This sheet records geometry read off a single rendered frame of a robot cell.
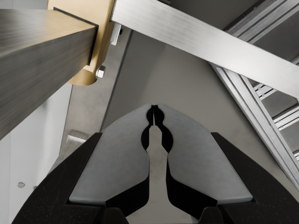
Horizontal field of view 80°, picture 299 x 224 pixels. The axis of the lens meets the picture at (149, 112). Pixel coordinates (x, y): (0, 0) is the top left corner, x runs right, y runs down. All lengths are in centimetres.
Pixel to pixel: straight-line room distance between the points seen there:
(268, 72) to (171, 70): 89
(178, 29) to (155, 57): 88
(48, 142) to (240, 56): 54
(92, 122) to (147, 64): 71
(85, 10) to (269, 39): 89
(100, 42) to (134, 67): 90
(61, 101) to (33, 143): 18
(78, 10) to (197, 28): 10
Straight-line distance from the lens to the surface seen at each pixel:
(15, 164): 73
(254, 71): 22
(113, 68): 36
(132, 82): 111
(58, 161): 38
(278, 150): 133
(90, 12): 18
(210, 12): 109
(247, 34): 91
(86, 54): 17
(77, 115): 42
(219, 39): 20
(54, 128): 57
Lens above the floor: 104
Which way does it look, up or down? 61 degrees down
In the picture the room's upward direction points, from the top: 179 degrees clockwise
